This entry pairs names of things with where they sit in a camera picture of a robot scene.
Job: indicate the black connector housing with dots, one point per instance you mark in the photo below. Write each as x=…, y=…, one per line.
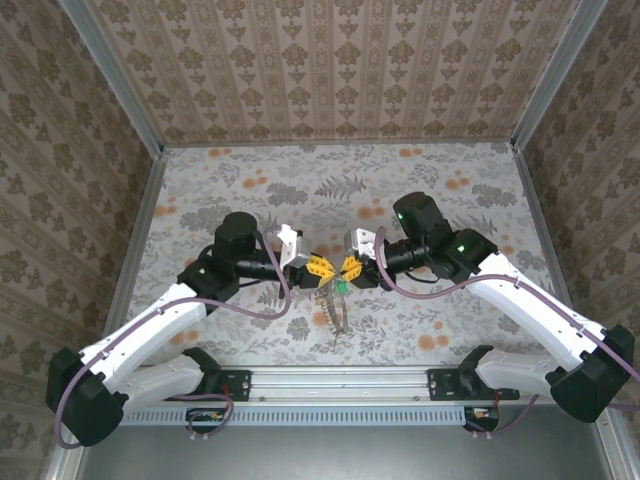
x=205, y=421
x=482, y=420

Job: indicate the floral patterned table cover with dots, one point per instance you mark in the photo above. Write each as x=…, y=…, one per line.
x=450, y=165

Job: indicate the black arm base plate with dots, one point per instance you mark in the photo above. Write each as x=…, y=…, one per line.
x=240, y=385
x=442, y=385

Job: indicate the grey metal sheet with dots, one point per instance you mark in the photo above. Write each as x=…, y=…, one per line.
x=350, y=455

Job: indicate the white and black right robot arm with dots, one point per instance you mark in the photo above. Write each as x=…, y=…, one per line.
x=540, y=305

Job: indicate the aluminium frame post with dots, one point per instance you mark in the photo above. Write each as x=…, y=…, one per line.
x=115, y=80
x=560, y=75

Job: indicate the aluminium frame beam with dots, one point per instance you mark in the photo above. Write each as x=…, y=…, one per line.
x=62, y=466

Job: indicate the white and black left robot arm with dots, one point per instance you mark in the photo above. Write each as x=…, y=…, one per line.
x=150, y=320

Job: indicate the green plastic key tag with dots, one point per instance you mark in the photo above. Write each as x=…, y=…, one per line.
x=342, y=288

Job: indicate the aluminium mounting rail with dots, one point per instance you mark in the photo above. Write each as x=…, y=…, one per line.
x=340, y=382

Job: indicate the aluminium table edge rail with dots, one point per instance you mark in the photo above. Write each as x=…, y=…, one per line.
x=540, y=215
x=340, y=143
x=145, y=215

